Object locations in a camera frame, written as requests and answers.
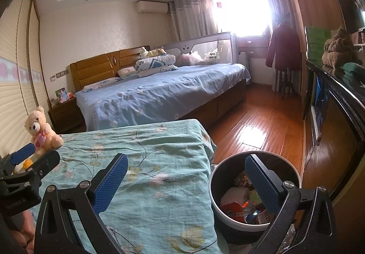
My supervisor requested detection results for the bed with blue sheet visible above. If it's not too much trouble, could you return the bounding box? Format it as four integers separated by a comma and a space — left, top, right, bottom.
74, 63, 251, 132

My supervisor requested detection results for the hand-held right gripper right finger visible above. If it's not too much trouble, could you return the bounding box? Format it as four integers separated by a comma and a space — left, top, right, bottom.
245, 154, 338, 254

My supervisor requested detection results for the small white pillow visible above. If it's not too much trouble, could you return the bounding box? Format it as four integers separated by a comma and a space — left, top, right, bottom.
117, 67, 137, 78

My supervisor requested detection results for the yellow corn toy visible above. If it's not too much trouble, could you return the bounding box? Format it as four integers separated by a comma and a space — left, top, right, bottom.
21, 157, 37, 171

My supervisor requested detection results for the white sliding wardrobe door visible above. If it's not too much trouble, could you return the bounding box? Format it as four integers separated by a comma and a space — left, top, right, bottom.
0, 0, 53, 157

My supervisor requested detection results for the blue print pillow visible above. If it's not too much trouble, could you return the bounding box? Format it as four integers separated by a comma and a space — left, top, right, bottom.
83, 77, 123, 92

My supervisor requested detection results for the black trash bin white rim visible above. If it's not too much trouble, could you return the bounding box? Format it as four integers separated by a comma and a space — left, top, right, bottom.
208, 151, 302, 244

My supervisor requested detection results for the pink plush toy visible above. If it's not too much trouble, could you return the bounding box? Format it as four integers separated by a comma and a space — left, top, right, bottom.
178, 53, 200, 66

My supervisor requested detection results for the brown plush toy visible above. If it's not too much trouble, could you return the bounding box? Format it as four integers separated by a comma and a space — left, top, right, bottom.
322, 27, 361, 69

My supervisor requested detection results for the photo frame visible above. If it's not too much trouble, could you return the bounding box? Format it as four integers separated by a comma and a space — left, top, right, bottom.
55, 87, 69, 103

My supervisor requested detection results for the teal floral tablecloth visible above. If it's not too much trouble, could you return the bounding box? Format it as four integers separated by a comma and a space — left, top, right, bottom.
29, 118, 217, 254

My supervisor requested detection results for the blue white bag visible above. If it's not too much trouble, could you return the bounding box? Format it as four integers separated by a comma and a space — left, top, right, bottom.
245, 210, 261, 224

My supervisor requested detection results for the bright window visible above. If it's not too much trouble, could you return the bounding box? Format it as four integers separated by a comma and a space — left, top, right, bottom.
212, 0, 274, 38

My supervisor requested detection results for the wooden nightstand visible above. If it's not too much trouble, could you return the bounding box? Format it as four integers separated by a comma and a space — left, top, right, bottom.
48, 97, 86, 135

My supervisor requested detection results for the red white carton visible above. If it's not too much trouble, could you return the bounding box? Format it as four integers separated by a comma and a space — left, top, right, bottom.
257, 208, 276, 224

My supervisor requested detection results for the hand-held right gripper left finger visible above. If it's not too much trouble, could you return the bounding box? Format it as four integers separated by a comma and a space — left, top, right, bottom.
34, 153, 129, 254

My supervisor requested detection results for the black cabinet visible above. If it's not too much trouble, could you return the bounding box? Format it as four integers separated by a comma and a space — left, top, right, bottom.
302, 60, 365, 200

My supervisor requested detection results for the black television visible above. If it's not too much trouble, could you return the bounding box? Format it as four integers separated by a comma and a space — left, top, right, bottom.
336, 0, 365, 35

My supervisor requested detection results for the white printed bag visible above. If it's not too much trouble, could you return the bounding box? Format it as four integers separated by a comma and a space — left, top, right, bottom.
204, 50, 221, 62

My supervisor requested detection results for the green cloth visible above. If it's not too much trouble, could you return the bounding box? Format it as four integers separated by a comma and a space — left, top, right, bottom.
342, 62, 365, 75

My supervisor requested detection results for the person's left hand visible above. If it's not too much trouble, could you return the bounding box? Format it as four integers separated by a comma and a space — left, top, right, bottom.
10, 210, 37, 254

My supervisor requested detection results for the grey bed guard rail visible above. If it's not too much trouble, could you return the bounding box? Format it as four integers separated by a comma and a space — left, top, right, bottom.
162, 32, 237, 65

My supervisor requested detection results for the red snack wrapper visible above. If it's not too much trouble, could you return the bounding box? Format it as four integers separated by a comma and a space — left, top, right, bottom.
221, 203, 246, 217

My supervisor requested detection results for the wooden wardrobe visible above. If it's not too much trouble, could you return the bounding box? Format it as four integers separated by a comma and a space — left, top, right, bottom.
278, 0, 347, 100

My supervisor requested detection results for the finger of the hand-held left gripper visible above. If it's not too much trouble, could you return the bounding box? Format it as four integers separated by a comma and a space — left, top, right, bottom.
4, 150, 61, 186
7, 143, 35, 167

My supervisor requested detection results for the cartoon print snack wrapper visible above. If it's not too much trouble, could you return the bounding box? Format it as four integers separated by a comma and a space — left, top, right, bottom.
235, 171, 253, 187

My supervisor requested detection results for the wooden window desk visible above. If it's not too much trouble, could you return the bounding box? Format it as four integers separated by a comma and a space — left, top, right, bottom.
237, 37, 270, 56

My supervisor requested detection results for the wall switch panel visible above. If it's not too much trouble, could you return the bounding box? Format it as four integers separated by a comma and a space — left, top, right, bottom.
50, 70, 69, 81

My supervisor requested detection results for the yellow green snack packet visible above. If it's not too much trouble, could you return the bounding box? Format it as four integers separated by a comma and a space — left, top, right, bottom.
248, 190, 263, 204

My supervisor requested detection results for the cream teddy bear pink heart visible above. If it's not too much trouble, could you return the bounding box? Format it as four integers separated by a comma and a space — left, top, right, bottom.
24, 106, 65, 154

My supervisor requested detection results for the stack of green boxes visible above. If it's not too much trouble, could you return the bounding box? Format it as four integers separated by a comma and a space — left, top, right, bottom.
305, 26, 331, 62

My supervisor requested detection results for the silver foil mat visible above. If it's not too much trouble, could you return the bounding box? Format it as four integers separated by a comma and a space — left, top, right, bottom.
281, 223, 297, 254

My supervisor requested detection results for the white yellow plush toy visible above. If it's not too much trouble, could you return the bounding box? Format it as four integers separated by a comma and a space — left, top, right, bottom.
139, 46, 167, 58

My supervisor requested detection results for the wooden headboard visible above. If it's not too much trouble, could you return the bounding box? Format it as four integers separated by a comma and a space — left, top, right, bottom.
70, 46, 151, 92

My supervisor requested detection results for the white air conditioner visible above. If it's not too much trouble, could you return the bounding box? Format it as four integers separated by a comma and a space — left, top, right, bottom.
136, 1, 169, 13

